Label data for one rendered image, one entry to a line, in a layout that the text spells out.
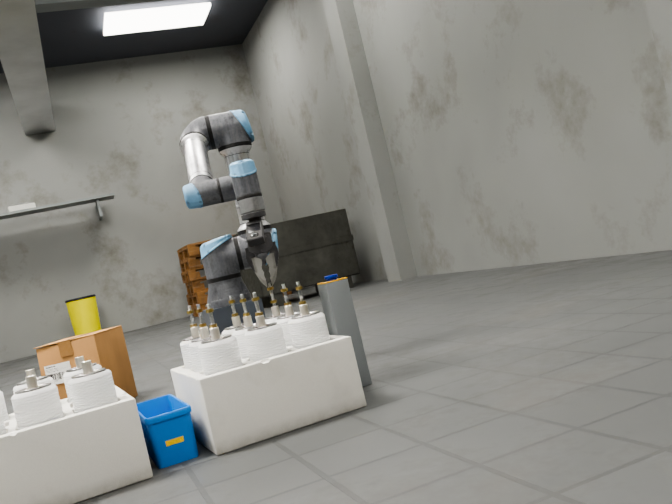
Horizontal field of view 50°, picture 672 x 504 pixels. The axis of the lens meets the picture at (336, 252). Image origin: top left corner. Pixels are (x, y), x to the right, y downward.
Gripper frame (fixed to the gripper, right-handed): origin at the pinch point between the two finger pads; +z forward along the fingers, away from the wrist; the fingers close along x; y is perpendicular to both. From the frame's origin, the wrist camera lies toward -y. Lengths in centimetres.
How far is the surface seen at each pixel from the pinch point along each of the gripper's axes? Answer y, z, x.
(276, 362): -33.2, 18.4, 1.1
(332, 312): -1.9, 12.5, -15.6
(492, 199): 310, -14, -158
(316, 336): -26.1, 15.4, -9.5
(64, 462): -50, 26, 48
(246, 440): -37, 34, 12
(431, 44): 342, -142, -148
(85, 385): -44, 12, 42
